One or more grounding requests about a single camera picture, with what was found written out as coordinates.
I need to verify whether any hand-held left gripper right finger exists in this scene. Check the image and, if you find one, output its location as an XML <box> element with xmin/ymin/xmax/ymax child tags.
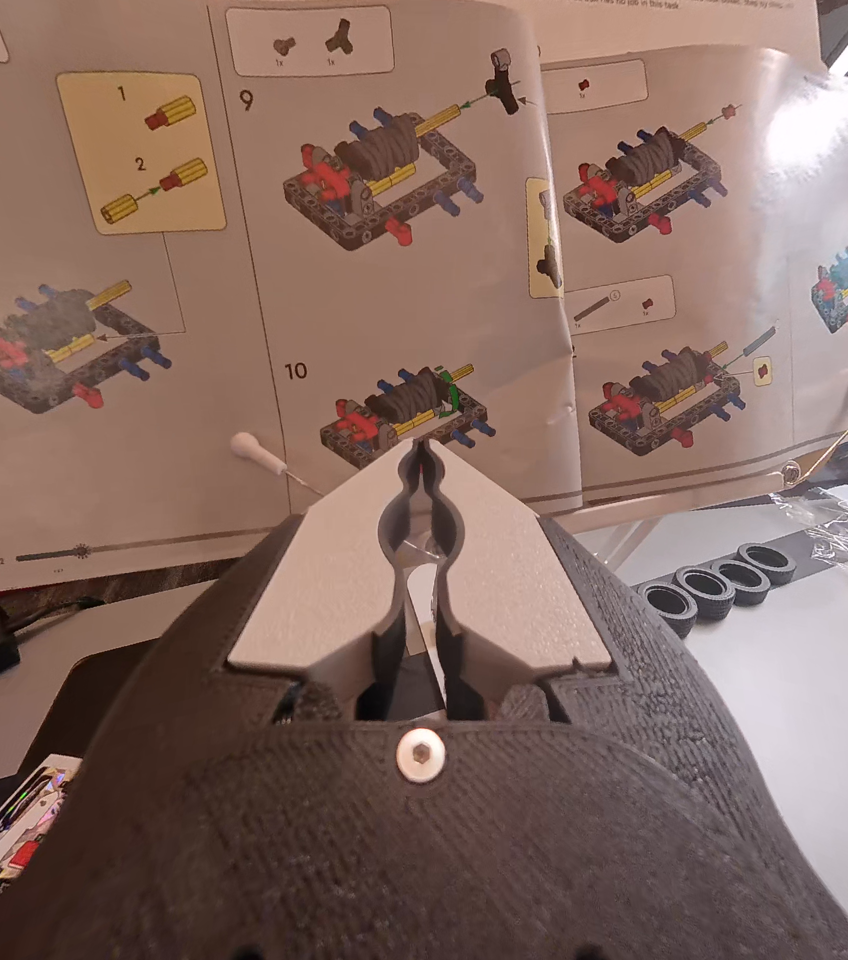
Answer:
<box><xmin>427</xmin><ymin>438</ymin><xmax>614</xmax><ymax>719</ymax></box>

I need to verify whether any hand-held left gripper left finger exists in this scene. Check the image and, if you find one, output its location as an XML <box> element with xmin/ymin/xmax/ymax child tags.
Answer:
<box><xmin>226</xmin><ymin>439</ymin><xmax>423</xmax><ymax>719</ymax></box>

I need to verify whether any lego instruction booklet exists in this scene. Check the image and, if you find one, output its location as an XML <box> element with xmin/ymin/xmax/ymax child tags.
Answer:
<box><xmin>0</xmin><ymin>0</ymin><xmax>848</xmax><ymax>595</ymax></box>

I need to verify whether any white stand base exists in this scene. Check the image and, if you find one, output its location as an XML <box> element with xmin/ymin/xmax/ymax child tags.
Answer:
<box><xmin>231</xmin><ymin>363</ymin><xmax>848</xmax><ymax>661</ymax></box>

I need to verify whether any white paper sheet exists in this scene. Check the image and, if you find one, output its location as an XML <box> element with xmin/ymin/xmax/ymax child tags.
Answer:
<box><xmin>536</xmin><ymin>0</ymin><xmax>822</xmax><ymax>65</ymax></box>

